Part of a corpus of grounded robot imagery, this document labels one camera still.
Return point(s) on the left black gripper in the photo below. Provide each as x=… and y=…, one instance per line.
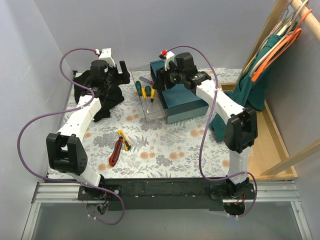
x=119, y=75

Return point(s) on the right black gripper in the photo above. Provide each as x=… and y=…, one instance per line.
x=163, y=77

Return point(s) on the blue red screwdriver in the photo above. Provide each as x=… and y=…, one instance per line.
x=145, y=80

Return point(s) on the long green screwdriver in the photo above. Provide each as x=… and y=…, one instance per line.
x=139, y=92

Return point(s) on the stubby green screwdriver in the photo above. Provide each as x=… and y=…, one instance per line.
x=148, y=92

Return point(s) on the orange handle screwdriver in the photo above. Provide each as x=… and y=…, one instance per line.
x=144, y=96

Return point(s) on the clear acrylic drawer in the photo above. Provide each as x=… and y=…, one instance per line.
x=151, y=110

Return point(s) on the teal drawer box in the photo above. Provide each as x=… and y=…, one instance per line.
x=181, y=104

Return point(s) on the yellow black screwdriver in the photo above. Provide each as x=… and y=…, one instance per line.
x=152, y=96

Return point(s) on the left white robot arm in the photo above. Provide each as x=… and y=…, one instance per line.
x=66, y=153

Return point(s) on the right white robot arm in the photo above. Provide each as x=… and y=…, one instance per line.
x=241, y=123

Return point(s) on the black cloth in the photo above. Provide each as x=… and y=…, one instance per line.
x=114, y=98

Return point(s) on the floral table mat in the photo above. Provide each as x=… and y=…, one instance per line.
x=158, y=150

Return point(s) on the yellow utility knife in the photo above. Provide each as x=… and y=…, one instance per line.
x=126, y=142

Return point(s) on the green cloth on table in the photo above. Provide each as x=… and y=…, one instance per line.
x=218, y=126

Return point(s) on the red black utility knife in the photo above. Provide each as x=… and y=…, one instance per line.
x=116, y=152

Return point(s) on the green garment on hanger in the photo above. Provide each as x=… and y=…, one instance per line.
x=253, y=94

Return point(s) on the orange hanger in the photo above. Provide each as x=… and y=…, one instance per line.
x=277, y=50

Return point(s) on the beige hanger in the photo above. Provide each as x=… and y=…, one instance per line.
x=286, y=31

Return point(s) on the wooden rod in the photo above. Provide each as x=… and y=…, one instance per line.
x=310, y=20

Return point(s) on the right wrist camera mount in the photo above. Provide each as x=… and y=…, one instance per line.
x=167, y=56

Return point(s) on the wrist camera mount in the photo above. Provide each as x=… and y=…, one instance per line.
x=106, y=54
x=167, y=56

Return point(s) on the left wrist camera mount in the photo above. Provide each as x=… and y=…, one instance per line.
x=106, y=54

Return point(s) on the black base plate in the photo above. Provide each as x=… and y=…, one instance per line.
x=167, y=194

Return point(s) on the wooden clothes rack frame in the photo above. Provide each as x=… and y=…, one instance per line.
x=270, y=160

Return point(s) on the aluminium rail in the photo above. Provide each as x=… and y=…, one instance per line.
x=275, y=213

